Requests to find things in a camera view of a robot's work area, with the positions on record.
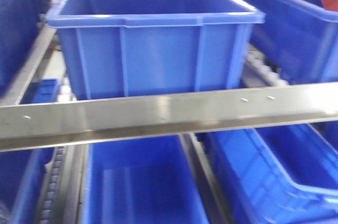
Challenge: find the blue bin upper left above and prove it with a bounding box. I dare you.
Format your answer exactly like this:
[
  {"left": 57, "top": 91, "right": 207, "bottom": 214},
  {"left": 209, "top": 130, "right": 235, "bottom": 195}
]
[{"left": 1, "top": 0, "right": 39, "bottom": 95}]

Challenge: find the blue bin lower left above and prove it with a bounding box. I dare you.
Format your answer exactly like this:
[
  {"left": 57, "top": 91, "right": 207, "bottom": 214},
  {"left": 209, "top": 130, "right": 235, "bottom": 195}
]
[{"left": 1, "top": 148, "right": 54, "bottom": 223}]

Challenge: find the blue bin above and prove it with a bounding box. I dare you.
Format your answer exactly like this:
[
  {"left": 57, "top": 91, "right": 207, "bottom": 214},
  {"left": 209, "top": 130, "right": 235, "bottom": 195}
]
[
  {"left": 46, "top": 0, "right": 265, "bottom": 100},
  {"left": 1, "top": 0, "right": 39, "bottom": 95},
  {"left": 243, "top": 0, "right": 337, "bottom": 84},
  {"left": 81, "top": 135, "right": 209, "bottom": 223},
  {"left": 196, "top": 124, "right": 337, "bottom": 223},
  {"left": 1, "top": 148, "right": 54, "bottom": 223}
]

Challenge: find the steel rack crossbar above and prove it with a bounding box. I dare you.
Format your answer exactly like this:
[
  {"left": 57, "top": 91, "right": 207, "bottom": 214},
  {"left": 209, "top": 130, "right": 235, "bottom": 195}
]
[{"left": 1, "top": 82, "right": 337, "bottom": 151}]

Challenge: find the blue bin lower centre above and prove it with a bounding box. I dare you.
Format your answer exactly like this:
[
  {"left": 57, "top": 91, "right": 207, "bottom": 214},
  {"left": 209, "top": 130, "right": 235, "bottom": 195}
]
[{"left": 81, "top": 135, "right": 209, "bottom": 223}]

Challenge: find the blue bin upper right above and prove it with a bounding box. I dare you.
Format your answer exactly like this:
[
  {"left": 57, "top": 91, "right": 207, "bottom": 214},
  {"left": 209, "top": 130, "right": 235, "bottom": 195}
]
[{"left": 243, "top": 0, "right": 337, "bottom": 84}]

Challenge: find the blue bin lower right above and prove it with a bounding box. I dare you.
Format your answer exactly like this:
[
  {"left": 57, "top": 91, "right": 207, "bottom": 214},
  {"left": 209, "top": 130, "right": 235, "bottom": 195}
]
[{"left": 196, "top": 124, "right": 337, "bottom": 223}]

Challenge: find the blue bin upper centre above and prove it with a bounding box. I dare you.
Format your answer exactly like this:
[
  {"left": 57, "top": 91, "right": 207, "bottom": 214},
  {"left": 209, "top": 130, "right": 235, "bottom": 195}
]
[{"left": 46, "top": 0, "right": 265, "bottom": 100}]

